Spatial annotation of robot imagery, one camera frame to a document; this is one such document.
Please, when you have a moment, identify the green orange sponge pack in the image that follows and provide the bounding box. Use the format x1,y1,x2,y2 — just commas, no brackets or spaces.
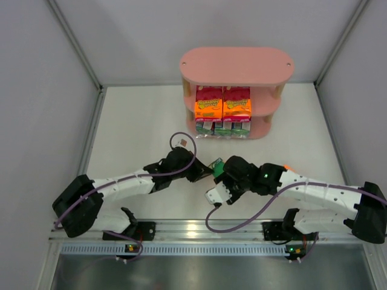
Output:
209,158,224,178

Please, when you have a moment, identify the pink orange sponge pack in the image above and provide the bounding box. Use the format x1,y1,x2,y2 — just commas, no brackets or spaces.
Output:
222,86,252,123
194,86,223,122

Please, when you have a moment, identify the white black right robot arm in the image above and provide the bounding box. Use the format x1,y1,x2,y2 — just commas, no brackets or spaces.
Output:
206,156,386,244

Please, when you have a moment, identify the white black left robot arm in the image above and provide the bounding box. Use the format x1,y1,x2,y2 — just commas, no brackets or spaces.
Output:
52,147,213,240

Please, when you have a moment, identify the pink three-tier shelf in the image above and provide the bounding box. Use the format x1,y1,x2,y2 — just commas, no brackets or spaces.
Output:
180,47,294,139

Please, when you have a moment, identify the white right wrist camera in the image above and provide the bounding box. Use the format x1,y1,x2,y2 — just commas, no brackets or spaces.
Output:
205,182,232,205

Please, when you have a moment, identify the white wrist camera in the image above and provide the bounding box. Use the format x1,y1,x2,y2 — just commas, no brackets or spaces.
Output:
205,182,232,205
175,139,188,148

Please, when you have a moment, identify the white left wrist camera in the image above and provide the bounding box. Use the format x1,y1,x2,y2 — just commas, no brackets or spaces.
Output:
175,139,188,148

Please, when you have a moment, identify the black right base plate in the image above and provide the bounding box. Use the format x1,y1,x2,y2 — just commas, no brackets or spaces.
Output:
262,221,316,242

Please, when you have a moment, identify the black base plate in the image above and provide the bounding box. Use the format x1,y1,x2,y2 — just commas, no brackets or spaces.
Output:
121,221,156,242
262,221,316,242

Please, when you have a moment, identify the aluminium mounting rail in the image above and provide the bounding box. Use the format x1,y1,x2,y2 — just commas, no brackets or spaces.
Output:
48,217,379,257

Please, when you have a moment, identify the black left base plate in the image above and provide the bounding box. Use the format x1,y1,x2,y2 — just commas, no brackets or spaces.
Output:
121,221,156,242

